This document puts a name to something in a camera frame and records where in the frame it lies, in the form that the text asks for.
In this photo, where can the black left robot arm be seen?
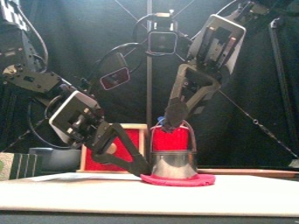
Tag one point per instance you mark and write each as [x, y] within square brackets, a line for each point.
[32, 78]

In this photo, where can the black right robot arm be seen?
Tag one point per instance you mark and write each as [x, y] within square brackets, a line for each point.
[260, 7]

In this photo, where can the dark blue bowl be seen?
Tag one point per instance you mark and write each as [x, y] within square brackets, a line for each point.
[54, 159]

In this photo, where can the white cutting board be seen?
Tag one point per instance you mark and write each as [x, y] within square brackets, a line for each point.
[148, 198]

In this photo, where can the diagonal metal brace rod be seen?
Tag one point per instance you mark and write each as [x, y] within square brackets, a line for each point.
[257, 122]

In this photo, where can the green striped box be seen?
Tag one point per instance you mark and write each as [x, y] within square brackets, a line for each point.
[20, 166]

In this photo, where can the brown wooden board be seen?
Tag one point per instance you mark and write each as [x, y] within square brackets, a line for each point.
[253, 172]

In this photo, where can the vertical metal frame pole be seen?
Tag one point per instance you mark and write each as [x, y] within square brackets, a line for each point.
[150, 87]

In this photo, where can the black overhead camera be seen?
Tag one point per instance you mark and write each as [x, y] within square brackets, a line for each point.
[164, 42]

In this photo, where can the black frame post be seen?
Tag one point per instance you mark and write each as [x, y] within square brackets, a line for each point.
[282, 87]

